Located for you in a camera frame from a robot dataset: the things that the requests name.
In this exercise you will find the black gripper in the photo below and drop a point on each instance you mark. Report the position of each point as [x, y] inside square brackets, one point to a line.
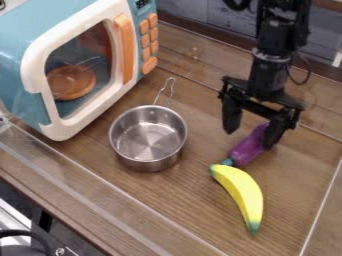
[261, 95]

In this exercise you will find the purple toy eggplant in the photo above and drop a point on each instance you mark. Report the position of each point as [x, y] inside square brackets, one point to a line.
[249, 148]

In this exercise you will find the silver pot with handle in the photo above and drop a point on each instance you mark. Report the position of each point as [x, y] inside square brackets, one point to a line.
[148, 134]

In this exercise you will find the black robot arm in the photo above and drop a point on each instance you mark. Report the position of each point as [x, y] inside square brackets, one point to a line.
[282, 32]

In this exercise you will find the orange plate inside microwave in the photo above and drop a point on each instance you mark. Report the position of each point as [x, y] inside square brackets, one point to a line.
[71, 81]

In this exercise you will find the yellow toy banana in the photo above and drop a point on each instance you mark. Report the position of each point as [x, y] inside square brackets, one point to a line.
[245, 191]

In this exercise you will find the clear acrylic barrier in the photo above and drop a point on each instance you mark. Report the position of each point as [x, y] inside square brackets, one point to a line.
[112, 220]

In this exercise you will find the blue toy microwave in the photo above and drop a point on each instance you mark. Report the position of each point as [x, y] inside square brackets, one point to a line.
[108, 35]

